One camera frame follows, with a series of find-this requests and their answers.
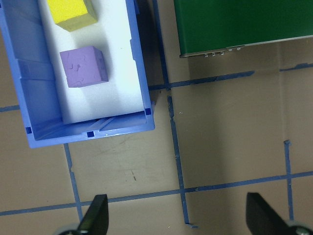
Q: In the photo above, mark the blue plastic storage bin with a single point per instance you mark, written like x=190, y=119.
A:
x=36, y=61

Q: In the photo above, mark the white foam bin liner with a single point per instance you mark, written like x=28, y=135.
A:
x=122, y=73

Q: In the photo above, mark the green conveyor belt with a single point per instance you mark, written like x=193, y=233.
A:
x=232, y=19

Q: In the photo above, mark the yellow foam block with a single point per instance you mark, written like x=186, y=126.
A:
x=68, y=9

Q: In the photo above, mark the purple foam block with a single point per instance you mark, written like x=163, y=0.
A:
x=83, y=66

